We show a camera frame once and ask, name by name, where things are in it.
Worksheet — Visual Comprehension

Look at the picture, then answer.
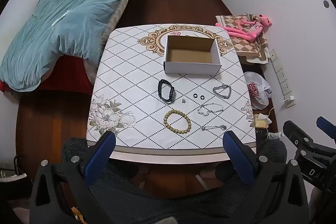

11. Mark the white wall socket strip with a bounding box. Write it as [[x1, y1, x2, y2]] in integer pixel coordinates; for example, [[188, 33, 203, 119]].
[[269, 48, 296, 109]]

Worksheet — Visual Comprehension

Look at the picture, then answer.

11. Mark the white plastic bag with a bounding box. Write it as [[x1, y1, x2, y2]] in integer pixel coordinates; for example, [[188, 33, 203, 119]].
[[243, 71, 272, 110]]

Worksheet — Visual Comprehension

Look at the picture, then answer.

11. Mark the brown checkered cloth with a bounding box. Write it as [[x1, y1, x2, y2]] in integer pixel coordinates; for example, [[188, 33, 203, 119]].
[[215, 13, 271, 65]]

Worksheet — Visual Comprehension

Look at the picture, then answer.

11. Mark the thick silver chain bracelet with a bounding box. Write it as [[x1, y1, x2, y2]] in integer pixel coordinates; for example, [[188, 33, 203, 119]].
[[212, 84, 233, 100]]

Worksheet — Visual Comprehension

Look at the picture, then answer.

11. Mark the pink plush toy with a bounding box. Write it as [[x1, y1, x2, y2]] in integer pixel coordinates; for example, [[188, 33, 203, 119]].
[[215, 13, 273, 43]]

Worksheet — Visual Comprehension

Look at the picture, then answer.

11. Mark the bed with patterned mattress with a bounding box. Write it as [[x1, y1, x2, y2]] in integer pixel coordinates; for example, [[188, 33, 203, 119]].
[[0, 0, 148, 94]]

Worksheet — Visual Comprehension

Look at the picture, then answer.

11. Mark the table with patterned cover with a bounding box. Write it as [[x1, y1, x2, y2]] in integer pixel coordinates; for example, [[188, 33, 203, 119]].
[[87, 24, 258, 159]]

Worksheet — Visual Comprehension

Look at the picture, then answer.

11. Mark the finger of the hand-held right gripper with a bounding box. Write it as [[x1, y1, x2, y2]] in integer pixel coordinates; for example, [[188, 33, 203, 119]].
[[283, 120, 315, 154], [316, 116, 336, 147]]

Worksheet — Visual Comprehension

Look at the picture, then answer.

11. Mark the thin silver bracelet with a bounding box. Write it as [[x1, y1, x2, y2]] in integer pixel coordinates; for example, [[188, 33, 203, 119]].
[[197, 102, 224, 117]]

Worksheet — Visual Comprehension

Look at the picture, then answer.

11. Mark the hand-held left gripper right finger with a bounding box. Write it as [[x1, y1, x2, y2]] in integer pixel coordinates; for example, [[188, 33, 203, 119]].
[[223, 130, 309, 224]]

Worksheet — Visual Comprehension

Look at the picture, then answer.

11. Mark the yellow packet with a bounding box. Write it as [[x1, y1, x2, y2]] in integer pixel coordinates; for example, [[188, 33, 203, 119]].
[[252, 113, 274, 129]]

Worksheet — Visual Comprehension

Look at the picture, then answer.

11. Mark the cardboard box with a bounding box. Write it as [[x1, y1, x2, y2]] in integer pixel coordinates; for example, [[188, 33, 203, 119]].
[[164, 35, 222, 75]]

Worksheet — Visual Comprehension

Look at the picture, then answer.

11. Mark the shoe with white sole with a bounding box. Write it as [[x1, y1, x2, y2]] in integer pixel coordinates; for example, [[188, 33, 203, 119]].
[[0, 167, 27, 183]]

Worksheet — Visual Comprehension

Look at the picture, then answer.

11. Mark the blue duvet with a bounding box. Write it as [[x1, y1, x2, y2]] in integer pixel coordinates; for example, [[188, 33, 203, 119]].
[[0, 0, 146, 91]]

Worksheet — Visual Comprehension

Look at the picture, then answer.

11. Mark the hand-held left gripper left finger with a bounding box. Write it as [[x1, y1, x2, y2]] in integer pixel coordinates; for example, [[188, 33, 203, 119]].
[[29, 131, 117, 224]]

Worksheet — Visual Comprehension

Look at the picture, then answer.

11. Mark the black smart band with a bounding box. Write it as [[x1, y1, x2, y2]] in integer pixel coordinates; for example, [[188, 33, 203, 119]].
[[158, 79, 176, 104]]

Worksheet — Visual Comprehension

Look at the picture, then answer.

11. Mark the red bed sheet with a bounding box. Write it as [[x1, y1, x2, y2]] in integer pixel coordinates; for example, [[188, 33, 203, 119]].
[[0, 55, 93, 95]]

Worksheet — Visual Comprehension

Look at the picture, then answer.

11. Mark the wooden bead bracelet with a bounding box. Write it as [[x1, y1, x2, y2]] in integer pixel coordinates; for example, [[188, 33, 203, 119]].
[[164, 109, 190, 135]]

